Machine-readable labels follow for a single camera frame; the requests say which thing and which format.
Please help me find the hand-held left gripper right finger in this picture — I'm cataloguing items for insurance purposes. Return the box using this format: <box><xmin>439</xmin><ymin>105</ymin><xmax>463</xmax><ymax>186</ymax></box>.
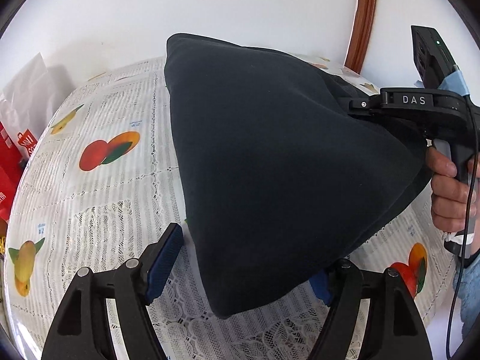
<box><xmin>307</xmin><ymin>258</ymin><xmax>434</xmax><ymax>360</ymax></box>

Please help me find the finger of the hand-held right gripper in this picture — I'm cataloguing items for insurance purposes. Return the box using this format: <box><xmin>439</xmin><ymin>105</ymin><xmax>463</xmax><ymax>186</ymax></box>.
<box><xmin>337</xmin><ymin>97</ymin><xmax>383</xmax><ymax>111</ymax></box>
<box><xmin>347</xmin><ymin>109</ymin><xmax>381</xmax><ymax>120</ymax></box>

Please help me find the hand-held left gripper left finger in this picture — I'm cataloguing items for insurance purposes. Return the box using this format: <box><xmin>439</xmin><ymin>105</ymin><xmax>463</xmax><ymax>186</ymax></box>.
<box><xmin>40</xmin><ymin>222</ymin><xmax>184</xmax><ymax>360</ymax></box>

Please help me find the black sweatshirt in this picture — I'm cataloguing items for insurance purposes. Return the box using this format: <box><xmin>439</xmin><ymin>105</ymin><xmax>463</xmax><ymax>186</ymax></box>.
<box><xmin>164</xmin><ymin>33</ymin><xmax>432</xmax><ymax>319</ymax></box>

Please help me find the person's right hand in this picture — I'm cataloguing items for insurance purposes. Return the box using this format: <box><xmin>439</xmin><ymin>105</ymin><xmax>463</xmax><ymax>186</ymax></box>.
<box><xmin>427</xmin><ymin>148</ymin><xmax>472</xmax><ymax>234</ymax></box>

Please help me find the white fruit print tablecloth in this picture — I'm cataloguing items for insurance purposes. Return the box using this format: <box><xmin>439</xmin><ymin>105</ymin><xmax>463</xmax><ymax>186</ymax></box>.
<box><xmin>5</xmin><ymin>50</ymin><xmax>469</xmax><ymax>360</ymax></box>

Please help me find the person's blue clothing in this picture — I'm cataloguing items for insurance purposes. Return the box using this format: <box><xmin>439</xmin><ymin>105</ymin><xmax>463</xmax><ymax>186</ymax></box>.
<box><xmin>453</xmin><ymin>245</ymin><xmax>480</xmax><ymax>342</ymax></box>

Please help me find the red shopping bag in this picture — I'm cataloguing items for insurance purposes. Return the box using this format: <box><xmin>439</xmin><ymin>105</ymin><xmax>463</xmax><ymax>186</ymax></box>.
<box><xmin>0</xmin><ymin>122</ymin><xmax>38</xmax><ymax>223</ymax></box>

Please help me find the white plastic bag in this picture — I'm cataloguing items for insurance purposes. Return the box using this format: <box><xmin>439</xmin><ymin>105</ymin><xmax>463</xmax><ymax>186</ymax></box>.
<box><xmin>2</xmin><ymin>53</ymin><xmax>76</xmax><ymax>151</ymax></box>

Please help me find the brown wooden door frame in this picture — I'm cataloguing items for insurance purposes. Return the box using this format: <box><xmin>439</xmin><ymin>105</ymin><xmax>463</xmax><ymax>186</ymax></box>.
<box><xmin>344</xmin><ymin>0</ymin><xmax>379</xmax><ymax>76</ymax></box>

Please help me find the black cable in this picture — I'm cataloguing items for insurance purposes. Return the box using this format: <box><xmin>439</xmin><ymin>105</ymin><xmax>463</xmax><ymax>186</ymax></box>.
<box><xmin>445</xmin><ymin>112</ymin><xmax>480</xmax><ymax>360</ymax></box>

